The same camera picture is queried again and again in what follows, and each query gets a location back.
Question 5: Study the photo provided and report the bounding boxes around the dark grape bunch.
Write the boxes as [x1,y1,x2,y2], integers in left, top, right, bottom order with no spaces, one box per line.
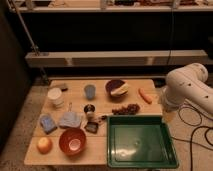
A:
[112,104,140,115]

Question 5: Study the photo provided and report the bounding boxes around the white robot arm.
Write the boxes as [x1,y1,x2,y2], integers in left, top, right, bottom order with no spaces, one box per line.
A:
[160,63,213,115]

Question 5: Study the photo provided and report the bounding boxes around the blue plastic cup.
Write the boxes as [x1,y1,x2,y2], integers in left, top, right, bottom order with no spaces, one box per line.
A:
[84,84,96,100]

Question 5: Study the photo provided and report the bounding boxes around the small metal cup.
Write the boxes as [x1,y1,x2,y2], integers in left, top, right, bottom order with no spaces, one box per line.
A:
[84,104,95,119]

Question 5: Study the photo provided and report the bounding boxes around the white plastic cup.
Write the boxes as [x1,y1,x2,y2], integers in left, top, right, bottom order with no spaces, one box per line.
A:
[47,88,64,107]

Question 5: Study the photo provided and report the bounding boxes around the dark purple bowl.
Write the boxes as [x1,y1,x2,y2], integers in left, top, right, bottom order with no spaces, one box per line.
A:
[105,79,126,97]

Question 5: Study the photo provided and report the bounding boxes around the yellow banana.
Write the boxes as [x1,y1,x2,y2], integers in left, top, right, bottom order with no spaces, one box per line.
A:
[110,83,129,97]

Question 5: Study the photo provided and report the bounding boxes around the small brown toy figure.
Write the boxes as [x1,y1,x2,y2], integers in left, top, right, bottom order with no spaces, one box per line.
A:
[92,115,107,124]

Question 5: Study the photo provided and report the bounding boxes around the orange carrot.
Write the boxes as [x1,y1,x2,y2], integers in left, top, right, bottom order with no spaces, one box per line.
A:
[138,88,152,104]

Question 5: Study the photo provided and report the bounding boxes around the small dark square object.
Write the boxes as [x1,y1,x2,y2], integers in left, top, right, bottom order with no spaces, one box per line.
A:
[85,122,99,134]

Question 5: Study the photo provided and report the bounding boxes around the dark scrub brush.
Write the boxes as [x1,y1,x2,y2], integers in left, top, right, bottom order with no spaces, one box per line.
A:
[49,83,68,92]

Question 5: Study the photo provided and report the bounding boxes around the light blue folded cloth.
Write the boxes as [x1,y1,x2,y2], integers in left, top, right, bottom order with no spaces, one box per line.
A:
[59,112,82,128]

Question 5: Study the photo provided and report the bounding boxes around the wooden shelf rack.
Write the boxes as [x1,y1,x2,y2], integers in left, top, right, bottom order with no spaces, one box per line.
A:
[15,0,213,68]

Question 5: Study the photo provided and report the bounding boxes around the green plastic tray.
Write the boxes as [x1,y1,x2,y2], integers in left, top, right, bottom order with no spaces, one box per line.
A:
[107,116,179,169]

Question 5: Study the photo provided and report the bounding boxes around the red bowl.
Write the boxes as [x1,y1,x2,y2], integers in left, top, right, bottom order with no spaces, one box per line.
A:
[59,128,86,156]

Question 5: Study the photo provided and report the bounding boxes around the blue sponge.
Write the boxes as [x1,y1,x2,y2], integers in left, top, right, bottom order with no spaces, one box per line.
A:
[40,115,57,134]

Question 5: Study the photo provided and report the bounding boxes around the metal tripod pole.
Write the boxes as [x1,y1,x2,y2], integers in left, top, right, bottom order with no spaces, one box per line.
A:
[8,0,50,85]

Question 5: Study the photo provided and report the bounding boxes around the orange fruit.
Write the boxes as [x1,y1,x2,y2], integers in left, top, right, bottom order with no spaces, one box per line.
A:
[37,137,52,154]

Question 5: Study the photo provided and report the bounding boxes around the black floor cables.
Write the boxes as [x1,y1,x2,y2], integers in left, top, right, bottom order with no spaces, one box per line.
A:
[170,100,213,171]

